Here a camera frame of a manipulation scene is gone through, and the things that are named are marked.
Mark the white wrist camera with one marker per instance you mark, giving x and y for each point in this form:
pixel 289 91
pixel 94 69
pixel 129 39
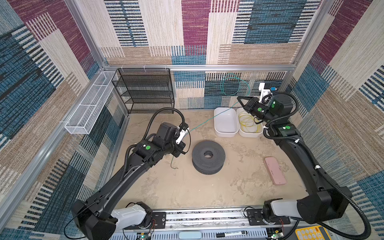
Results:
pixel 183 129
pixel 266 91

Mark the light blue label plate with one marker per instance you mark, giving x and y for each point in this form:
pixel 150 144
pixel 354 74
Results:
pixel 190 235

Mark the black marker pen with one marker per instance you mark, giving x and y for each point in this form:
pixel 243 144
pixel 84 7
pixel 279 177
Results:
pixel 231 234

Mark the black perforated cable spool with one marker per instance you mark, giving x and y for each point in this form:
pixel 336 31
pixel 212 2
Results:
pixel 208 157

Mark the white plastic tub right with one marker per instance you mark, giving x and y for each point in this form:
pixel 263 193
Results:
pixel 247 126

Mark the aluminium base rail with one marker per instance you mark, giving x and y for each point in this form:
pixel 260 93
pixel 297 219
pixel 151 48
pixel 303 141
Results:
pixel 168 223

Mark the white wire mesh basket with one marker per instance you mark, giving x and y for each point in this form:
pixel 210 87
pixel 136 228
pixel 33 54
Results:
pixel 88 111

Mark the black wire mesh shelf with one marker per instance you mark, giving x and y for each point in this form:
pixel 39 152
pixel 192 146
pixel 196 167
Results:
pixel 144 91

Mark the yellow keypad pendant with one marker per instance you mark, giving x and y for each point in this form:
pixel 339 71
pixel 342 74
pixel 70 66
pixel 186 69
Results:
pixel 312 233

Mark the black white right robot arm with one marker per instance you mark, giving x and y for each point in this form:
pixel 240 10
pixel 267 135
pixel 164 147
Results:
pixel 326 200

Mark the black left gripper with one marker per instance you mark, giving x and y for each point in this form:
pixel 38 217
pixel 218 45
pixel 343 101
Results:
pixel 179 148

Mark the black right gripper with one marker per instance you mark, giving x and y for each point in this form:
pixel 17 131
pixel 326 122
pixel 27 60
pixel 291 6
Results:
pixel 251 104

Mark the white plastic tub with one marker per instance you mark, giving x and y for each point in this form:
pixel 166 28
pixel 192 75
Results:
pixel 225 122
pixel 247 126

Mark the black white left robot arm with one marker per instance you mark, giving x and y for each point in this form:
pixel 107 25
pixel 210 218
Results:
pixel 97 217

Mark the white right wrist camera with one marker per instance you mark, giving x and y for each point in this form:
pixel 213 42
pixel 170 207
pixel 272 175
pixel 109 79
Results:
pixel 266 91

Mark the white plastic tub left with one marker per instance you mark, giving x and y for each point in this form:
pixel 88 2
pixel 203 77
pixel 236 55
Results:
pixel 225 122

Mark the pink flat case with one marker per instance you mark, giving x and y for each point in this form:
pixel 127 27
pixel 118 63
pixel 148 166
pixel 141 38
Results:
pixel 275 171

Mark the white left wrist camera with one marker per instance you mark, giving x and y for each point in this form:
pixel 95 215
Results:
pixel 183 129

